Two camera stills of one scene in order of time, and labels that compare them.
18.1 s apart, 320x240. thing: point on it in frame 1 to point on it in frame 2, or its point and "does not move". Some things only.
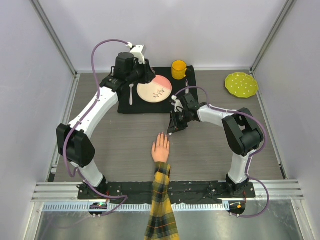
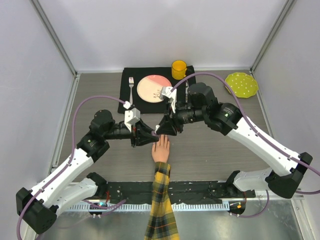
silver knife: [187, 86] does not move
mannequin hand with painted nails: [160, 148] does not move
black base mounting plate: [181, 192] does not move
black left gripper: [148, 75] to [143, 134]
